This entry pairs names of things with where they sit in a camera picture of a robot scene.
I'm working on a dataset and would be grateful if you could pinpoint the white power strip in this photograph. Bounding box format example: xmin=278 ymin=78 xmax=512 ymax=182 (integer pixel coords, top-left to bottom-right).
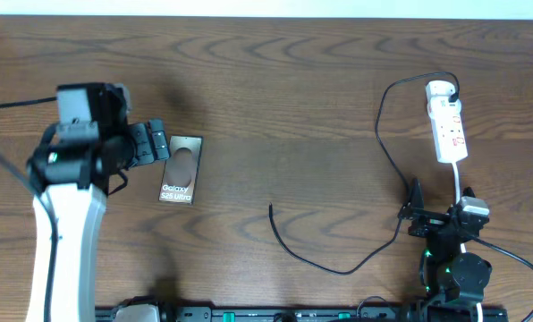
xmin=427 ymin=96 xmax=468 ymax=164

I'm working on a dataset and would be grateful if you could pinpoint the white USB charger adapter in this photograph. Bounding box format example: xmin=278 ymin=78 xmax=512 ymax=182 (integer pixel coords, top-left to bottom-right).
xmin=425 ymin=80 xmax=461 ymax=110

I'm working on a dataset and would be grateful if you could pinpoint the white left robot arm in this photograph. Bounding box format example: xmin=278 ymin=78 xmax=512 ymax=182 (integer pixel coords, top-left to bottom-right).
xmin=26 ymin=119 xmax=170 ymax=321

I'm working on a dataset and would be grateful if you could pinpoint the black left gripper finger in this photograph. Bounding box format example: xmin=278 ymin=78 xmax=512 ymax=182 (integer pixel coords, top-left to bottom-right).
xmin=148 ymin=119 xmax=165 ymax=133
xmin=152 ymin=131 xmax=170 ymax=160

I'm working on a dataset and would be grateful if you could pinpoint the black charger cable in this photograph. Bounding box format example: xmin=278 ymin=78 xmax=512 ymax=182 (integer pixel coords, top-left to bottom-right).
xmin=268 ymin=71 xmax=461 ymax=275

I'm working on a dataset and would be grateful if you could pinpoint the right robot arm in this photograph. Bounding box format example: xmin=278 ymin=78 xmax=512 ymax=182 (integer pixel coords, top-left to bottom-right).
xmin=398 ymin=179 xmax=492 ymax=313

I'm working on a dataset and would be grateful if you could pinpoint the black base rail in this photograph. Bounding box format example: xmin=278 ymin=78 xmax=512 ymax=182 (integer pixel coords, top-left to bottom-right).
xmin=95 ymin=303 xmax=509 ymax=322

